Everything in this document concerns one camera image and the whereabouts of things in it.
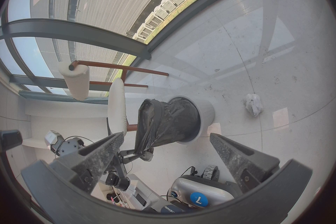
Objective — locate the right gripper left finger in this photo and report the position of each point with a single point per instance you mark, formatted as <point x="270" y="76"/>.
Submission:
<point x="99" y="157"/>

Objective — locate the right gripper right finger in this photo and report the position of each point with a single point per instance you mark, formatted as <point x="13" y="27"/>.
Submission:
<point x="241" y="162"/>

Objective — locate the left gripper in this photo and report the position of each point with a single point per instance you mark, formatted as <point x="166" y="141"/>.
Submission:
<point x="120" y="166"/>

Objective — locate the black plastic bag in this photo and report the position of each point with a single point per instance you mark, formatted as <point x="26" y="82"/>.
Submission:
<point x="168" y="123"/>

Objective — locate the white paper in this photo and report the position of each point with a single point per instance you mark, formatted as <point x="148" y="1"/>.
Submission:
<point x="253" y="104"/>

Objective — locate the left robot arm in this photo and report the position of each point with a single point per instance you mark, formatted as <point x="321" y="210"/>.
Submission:
<point x="122" y="183"/>

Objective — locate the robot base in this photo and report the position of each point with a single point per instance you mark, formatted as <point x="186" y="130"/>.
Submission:
<point x="189" y="186"/>

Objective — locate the white trash bin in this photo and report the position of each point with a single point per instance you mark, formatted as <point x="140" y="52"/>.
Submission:
<point x="207" y="115"/>

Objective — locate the wooden chair with cream cushions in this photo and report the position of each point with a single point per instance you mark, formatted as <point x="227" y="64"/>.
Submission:
<point x="116" y="107"/>

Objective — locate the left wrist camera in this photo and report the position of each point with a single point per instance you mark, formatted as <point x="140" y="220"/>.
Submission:
<point x="52" y="139"/>

